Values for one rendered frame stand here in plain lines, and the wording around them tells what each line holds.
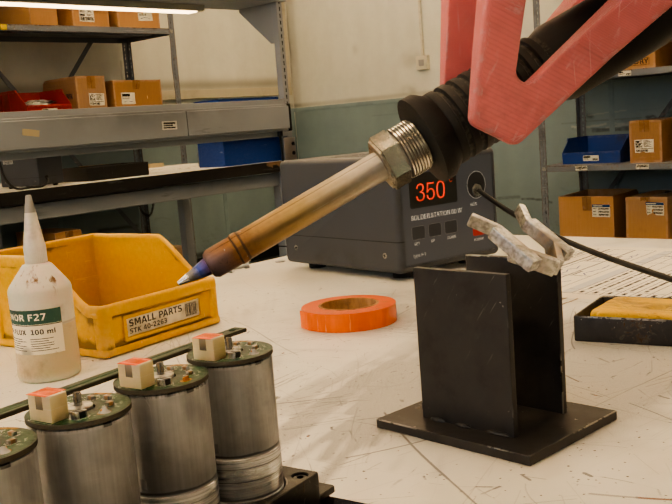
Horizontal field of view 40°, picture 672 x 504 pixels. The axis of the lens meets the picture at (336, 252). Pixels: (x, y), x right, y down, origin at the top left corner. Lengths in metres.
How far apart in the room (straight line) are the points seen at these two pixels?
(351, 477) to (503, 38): 0.17
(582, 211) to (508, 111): 4.57
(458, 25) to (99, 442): 0.14
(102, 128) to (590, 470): 2.70
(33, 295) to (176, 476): 0.28
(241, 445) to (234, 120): 3.06
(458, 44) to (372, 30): 5.83
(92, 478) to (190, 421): 0.03
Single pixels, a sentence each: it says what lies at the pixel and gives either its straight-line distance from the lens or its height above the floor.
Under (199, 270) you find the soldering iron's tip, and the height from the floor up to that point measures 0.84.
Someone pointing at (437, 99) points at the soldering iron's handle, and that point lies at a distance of 0.24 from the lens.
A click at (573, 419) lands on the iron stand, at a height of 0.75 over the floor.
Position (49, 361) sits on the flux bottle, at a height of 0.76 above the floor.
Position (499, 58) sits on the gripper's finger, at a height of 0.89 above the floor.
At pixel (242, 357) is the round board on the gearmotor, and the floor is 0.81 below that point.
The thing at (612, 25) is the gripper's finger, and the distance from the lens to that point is 0.25.
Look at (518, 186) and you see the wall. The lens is 5.49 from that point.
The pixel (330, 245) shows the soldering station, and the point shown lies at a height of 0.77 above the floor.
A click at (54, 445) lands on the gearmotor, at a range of 0.23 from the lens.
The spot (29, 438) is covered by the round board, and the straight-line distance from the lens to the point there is 0.22.
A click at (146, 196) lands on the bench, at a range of 3.14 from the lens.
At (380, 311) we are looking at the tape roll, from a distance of 0.56.
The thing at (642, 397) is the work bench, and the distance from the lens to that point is 0.42.
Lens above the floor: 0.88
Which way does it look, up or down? 8 degrees down
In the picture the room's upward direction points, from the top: 4 degrees counter-clockwise
